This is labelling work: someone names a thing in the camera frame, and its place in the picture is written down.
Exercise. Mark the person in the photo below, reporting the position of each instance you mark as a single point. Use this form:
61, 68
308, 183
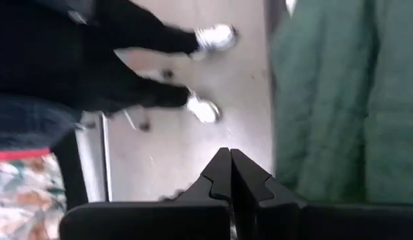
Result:
59, 50

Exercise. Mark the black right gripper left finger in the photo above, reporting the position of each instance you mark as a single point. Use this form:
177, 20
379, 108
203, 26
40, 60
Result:
142, 221

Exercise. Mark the dark green garment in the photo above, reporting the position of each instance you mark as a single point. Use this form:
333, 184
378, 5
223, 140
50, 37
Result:
326, 100

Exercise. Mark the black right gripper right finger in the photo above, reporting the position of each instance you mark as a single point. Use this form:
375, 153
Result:
326, 222

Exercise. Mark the dark blue cloth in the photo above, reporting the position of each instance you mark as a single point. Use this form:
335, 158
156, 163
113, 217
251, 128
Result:
26, 120

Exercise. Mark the multicolour patterned cloth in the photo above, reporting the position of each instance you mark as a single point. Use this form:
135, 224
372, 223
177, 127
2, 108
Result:
26, 200

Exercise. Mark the black aluminium frame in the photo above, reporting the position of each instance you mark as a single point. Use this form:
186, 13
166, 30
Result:
71, 173

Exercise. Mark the grey metal post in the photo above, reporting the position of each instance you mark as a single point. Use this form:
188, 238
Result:
92, 160

